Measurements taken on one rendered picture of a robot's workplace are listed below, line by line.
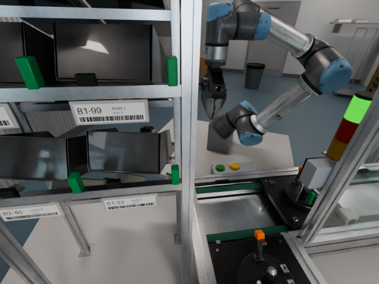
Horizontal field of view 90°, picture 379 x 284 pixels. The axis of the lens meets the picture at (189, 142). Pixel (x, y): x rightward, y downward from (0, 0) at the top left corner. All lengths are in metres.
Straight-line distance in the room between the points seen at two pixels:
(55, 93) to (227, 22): 0.51
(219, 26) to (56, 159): 0.53
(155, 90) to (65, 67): 0.13
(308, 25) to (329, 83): 6.88
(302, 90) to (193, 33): 0.74
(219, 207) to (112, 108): 0.64
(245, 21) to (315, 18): 7.13
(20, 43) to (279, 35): 0.77
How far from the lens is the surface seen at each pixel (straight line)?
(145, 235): 0.80
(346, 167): 0.57
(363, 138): 0.53
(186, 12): 0.22
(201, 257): 0.64
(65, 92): 0.26
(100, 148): 0.37
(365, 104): 0.52
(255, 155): 1.23
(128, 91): 0.24
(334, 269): 0.88
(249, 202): 0.85
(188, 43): 0.22
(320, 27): 7.81
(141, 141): 0.34
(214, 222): 0.76
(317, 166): 0.57
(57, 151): 0.38
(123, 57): 0.29
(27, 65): 0.26
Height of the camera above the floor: 1.53
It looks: 32 degrees down
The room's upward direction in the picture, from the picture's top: 1 degrees clockwise
